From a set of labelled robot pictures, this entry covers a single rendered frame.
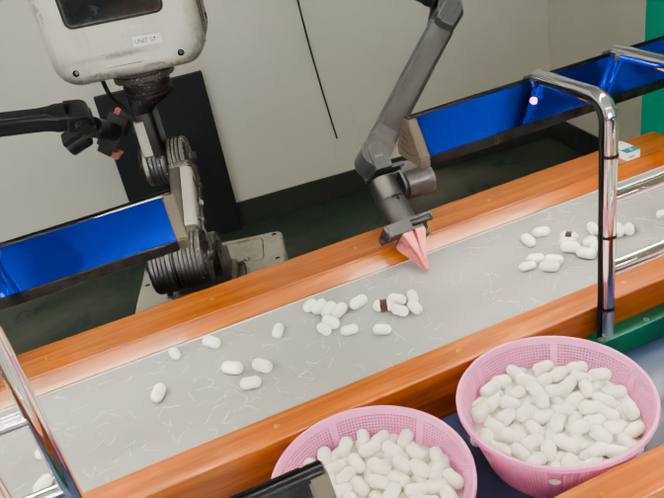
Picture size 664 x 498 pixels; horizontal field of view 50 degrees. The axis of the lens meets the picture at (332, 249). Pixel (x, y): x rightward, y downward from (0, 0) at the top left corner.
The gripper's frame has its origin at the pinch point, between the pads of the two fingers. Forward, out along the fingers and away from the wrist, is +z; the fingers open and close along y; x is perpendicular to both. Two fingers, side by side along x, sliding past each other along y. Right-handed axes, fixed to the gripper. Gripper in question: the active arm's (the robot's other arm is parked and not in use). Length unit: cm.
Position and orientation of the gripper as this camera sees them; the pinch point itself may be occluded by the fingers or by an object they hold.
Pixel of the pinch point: (425, 266)
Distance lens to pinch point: 136.8
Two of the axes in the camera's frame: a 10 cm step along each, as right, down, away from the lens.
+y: 9.1, -3.3, 2.5
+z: 4.0, 8.5, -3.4
